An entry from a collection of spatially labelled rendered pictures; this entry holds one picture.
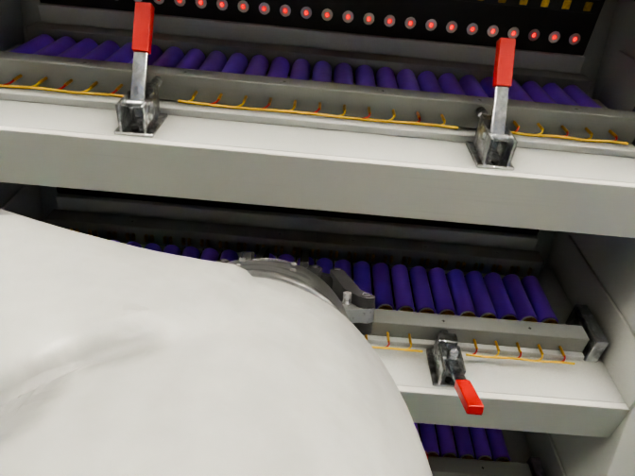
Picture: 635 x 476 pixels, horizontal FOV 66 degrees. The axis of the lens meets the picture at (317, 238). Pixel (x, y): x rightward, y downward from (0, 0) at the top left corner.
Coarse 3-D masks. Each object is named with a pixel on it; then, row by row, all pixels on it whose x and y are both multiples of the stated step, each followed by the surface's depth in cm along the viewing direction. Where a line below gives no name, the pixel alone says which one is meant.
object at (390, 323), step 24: (384, 312) 46; (408, 312) 46; (408, 336) 46; (432, 336) 46; (480, 336) 46; (504, 336) 46; (528, 336) 46; (552, 336) 45; (576, 336) 46; (528, 360) 45
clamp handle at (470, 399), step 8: (448, 352) 42; (456, 352) 42; (448, 360) 42; (448, 368) 42; (456, 368) 41; (456, 376) 40; (464, 376) 40; (456, 384) 39; (464, 384) 38; (456, 392) 39; (464, 392) 37; (472, 392) 38; (464, 400) 37; (472, 400) 36; (480, 400) 37; (464, 408) 37; (472, 408) 36; (480, 408) 36
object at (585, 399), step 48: (432, 240) 56; (480, 240) 56; (528, 240) 56; (576, 288) 52; (624, 336) 44; (432, 384) 43; (480, 384) 43; (528, 384) 44; (576, 384) 44; (624, 384) 43; (576, 432) 45
